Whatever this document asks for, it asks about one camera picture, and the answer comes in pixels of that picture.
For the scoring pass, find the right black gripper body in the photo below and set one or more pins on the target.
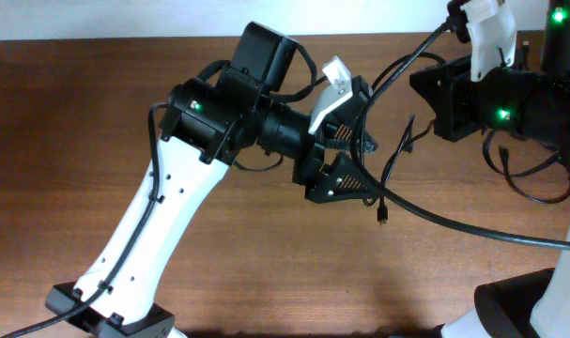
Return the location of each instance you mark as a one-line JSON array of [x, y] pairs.
[[456, 99]]

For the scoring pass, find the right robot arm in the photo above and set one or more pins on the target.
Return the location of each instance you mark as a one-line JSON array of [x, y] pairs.
[[535, 304]]

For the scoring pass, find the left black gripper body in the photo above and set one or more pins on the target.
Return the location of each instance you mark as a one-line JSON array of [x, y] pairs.
[[315, 153]]

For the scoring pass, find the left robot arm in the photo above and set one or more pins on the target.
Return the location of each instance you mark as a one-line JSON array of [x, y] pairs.
[[208, 120]]

